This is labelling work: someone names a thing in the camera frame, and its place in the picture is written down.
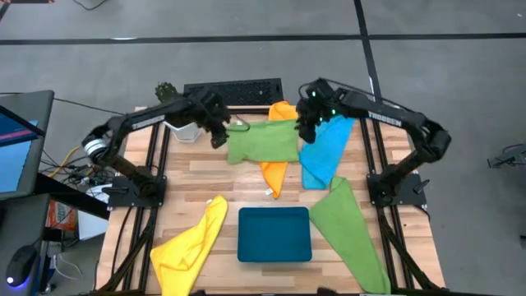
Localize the green microfiber towel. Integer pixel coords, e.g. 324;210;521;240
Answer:
225;118;301;165
308;175;391;295

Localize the orange microfiber towel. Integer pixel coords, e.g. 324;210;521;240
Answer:
259;100;299;199

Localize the teal plastic bin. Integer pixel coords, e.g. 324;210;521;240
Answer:
237;206;312;263

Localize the blue microfiber towel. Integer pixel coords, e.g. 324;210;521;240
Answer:
298;114;357;191

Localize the yellow microfiber towel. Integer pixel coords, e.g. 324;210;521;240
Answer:
150;195;229;296

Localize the white hexagonal plant pot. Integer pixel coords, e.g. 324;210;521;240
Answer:
164;118;205;144

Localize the white power adapter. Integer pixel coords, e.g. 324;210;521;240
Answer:
85;183;114;205

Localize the black monitor stand bar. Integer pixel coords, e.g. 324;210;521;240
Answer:
35;172;111;221

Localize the orange bag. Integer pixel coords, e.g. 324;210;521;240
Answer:
47;200;79;232

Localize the tilted monitor with blue screen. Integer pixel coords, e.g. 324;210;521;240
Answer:
0;90;55;202

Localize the black stand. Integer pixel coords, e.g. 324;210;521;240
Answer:
487;143;526;169

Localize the grey desk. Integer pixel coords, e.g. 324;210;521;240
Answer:
0;192;53;296

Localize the black computer mouse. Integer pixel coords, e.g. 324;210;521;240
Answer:
4;245;38;289

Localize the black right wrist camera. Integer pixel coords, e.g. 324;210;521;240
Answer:
295;123;318;145

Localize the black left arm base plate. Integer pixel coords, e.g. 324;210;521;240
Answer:
107;175;168;209

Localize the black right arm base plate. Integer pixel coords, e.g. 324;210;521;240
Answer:
367;172;428;207

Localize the thin black floor cable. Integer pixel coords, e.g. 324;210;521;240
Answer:
53;97;127;117

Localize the black cable bundle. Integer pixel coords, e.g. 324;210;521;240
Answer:
40;147;124;186

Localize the yellow cable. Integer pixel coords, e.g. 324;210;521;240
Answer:
48;146;81;178

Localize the black aluminium table frame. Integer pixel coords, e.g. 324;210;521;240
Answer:
88;104;449;296

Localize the white cable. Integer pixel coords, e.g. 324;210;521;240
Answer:
53;253;83;280

